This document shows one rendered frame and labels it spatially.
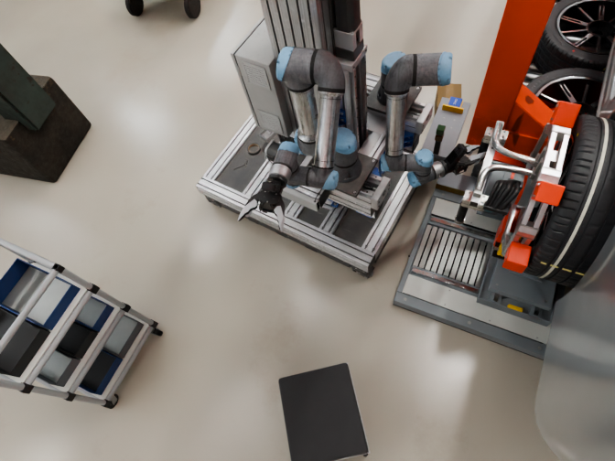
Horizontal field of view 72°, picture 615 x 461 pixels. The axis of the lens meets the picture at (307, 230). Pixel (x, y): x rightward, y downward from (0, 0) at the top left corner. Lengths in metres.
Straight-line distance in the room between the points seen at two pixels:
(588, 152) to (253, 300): 1.87
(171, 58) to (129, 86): 0.45
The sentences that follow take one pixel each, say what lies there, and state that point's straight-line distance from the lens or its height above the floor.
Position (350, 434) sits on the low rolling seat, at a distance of 2.11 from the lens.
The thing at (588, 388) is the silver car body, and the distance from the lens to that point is 1.38.
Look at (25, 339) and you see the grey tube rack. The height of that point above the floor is 0.82.
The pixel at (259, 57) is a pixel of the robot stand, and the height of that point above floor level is 1.23.
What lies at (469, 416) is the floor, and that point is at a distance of 2.50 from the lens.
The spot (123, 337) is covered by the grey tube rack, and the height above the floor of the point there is 0.19.
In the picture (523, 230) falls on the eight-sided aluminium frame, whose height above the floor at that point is 0.97.
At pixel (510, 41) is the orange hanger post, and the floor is 1.19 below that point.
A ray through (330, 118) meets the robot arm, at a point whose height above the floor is 1.31.
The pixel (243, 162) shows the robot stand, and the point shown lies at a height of 0.21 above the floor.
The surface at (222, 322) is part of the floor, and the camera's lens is 2.69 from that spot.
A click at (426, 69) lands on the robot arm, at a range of 1.70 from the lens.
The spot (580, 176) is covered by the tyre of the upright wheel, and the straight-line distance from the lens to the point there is 1.70.
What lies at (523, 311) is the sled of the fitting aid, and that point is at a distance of 2.53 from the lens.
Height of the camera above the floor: 2.45
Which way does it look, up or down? 61 degrees down
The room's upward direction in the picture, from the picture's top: 17 degrees counter-clockwise
